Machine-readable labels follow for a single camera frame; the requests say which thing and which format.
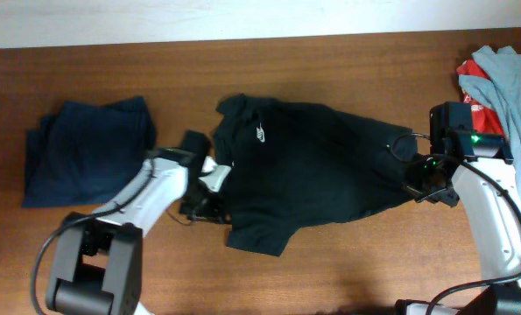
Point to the folded navy blue garment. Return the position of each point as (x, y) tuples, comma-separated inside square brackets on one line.
[(86, 154)]

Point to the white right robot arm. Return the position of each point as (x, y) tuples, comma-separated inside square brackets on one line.
[(476, 170)]

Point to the black Nike t-shirt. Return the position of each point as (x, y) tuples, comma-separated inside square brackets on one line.
[(297, 165)]

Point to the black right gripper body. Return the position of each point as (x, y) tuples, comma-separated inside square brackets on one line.
[(423, 180)]

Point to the red sports shirt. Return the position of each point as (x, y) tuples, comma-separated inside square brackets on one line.
[(485, 120)]

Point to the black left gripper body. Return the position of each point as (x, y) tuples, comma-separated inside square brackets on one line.
[(201, 200)]

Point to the grey-blue shirt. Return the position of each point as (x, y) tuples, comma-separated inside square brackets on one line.
[(501, 92)]

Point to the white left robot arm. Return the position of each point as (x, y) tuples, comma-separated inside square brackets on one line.
[(98, 263)]

